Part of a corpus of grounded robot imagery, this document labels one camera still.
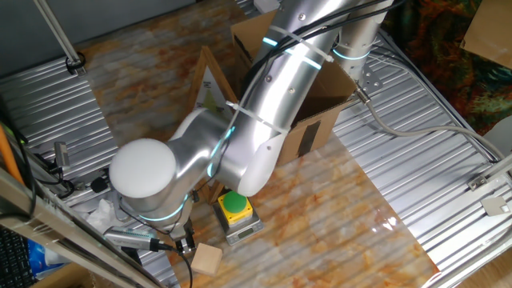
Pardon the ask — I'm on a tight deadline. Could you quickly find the large grey camera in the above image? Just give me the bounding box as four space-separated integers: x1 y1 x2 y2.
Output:
102 226 161 253

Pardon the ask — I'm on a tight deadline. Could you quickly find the open cardboard box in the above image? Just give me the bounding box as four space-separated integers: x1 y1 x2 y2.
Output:
230 10 358 167

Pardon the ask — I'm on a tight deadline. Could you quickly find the colourful patterned cloth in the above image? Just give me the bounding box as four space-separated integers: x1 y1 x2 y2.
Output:
379 0 512 137

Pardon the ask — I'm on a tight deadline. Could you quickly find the black camera cable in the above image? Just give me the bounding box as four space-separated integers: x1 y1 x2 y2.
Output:
158 242 194 288

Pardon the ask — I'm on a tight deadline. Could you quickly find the aluminium profile with bracket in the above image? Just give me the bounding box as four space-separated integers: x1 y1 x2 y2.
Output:
466 154 512 192

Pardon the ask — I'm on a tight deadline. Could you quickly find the small silver camera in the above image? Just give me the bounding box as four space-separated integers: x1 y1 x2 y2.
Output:
54 141 72 175

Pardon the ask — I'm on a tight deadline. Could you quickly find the brown cardboard sheet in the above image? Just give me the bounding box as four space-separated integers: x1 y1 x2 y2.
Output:
459 0 512 71

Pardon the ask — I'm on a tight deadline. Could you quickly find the light wooden block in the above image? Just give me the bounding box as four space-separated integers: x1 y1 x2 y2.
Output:
190 242 223 277

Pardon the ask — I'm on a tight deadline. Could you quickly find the aluminium pole with bracket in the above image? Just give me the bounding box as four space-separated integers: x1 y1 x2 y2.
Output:
32 0 87 77

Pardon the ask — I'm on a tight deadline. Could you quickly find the orange pole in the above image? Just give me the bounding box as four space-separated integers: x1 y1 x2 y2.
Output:
0 126 25 185

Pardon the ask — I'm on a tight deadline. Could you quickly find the blue tissue pack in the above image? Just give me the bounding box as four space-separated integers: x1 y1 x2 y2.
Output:
26 238 71 281

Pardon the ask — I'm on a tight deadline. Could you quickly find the white rounded object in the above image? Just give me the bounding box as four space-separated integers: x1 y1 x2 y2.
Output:
482 115 512 159

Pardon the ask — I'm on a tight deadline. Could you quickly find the yellow box green button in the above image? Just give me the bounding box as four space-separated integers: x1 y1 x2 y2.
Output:
217 190 254 226

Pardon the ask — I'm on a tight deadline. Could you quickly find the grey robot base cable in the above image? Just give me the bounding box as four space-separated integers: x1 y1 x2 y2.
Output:
354 87 507 161

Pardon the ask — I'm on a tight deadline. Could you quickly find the black velcro strap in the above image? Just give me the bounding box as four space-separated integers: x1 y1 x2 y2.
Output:
65 51 87 76

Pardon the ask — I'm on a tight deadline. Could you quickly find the black camera stand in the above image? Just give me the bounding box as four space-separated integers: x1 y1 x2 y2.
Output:
119 246 144 267

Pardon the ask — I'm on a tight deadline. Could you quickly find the aluminium frame beam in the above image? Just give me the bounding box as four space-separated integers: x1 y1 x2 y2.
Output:
0 166 161 288

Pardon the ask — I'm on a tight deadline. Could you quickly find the wooden picture frame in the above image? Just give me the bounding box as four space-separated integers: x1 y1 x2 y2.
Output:
186 45 241 206

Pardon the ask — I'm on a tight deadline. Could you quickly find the square grey plate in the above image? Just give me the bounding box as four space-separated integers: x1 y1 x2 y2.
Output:
479 195 511 217

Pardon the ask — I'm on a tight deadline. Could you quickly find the crumpled white tissue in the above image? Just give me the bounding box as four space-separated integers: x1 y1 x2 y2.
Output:
74 198 121 234

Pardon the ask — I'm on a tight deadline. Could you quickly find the brown box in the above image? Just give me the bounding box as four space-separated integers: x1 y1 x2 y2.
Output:
31 262 109 288

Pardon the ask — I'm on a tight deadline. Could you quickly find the black keyboard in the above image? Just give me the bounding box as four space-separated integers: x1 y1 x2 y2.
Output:
0 226 37 288

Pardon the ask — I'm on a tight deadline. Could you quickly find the orange marble pattern mat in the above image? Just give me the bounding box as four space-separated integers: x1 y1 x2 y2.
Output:
78 0 441 288

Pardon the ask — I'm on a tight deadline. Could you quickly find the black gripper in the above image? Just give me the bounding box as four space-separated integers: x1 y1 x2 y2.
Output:
175 218 198 254

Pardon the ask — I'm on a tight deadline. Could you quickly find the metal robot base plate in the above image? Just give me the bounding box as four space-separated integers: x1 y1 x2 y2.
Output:
358 63 383 95

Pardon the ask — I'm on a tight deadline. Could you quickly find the aluminium camera rail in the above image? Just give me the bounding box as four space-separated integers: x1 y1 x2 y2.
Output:
6 131 87 197

